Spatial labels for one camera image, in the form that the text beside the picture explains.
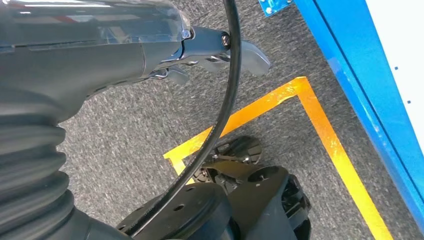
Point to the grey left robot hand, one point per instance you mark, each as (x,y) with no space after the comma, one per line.
(82,49)

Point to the blue metal shelf rack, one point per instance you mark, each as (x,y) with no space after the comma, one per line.
(367,82)

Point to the yellow floor tape square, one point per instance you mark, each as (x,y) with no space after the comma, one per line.
(333,142)

